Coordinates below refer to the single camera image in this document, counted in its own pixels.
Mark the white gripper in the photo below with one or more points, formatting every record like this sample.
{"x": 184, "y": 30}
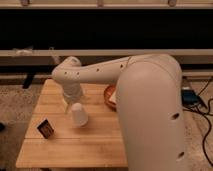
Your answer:
{"x": 72, "y": 92}

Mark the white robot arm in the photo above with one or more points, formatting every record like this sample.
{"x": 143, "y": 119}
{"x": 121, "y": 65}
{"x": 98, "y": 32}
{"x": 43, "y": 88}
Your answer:
{"x": 148, "y": 103}

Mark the red bowl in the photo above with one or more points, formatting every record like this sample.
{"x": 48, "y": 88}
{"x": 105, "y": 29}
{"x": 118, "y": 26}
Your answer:
{"x": 108, "y": 92}

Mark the beige block in bowl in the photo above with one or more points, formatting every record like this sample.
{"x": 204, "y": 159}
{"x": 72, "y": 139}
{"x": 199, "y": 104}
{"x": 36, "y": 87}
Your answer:
{"x": 113, "y": 98}

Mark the wooden table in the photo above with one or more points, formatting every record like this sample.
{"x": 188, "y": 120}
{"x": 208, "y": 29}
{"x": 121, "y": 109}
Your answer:
{"x": 96, "y": 145}

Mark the blue power adapter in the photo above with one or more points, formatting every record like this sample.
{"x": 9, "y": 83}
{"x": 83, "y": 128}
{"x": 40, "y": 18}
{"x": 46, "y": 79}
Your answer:
{"x": 189, "y": 97}

